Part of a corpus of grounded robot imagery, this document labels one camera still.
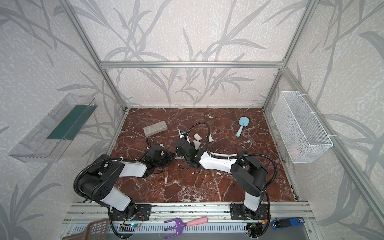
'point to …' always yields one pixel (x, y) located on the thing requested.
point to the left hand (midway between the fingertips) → (179, 151)
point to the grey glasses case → (155, 128)
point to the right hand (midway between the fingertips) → (179, 139)
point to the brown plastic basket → (96, 230)
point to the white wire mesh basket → (304, 141)
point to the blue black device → (279, 223)
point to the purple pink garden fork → (180, 224)
